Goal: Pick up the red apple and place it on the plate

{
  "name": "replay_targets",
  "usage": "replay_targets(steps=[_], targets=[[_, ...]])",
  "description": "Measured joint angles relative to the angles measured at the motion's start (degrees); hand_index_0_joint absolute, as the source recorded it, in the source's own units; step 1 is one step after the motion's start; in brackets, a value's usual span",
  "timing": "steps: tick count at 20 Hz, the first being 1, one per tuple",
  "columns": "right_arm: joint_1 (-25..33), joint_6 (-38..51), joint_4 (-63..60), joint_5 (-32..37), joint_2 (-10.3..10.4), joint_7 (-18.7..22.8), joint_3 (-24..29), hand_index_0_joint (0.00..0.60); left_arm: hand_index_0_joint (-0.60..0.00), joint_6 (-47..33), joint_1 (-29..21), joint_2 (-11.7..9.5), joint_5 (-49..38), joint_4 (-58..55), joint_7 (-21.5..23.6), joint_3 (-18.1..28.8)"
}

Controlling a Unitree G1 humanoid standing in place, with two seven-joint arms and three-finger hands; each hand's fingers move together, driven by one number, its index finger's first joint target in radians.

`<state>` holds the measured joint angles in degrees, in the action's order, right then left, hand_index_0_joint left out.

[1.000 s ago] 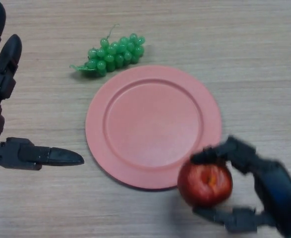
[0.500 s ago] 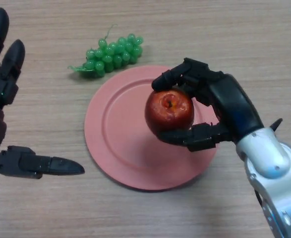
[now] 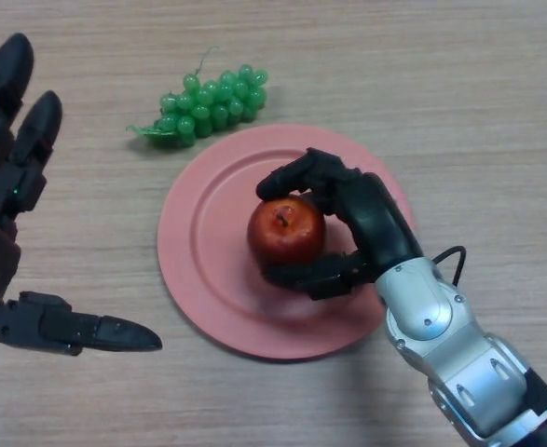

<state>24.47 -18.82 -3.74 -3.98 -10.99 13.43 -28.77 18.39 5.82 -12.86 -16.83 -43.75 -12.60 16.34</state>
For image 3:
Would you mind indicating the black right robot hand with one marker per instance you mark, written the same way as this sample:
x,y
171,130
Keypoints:
x,y
380,223

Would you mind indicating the red apple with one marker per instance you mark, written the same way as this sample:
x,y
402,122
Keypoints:
x,y
282,237

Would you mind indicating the pink round plate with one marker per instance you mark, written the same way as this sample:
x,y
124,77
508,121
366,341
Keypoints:
x,y
208,261

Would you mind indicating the green grape bunch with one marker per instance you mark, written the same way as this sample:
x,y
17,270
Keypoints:
x,y
208,104

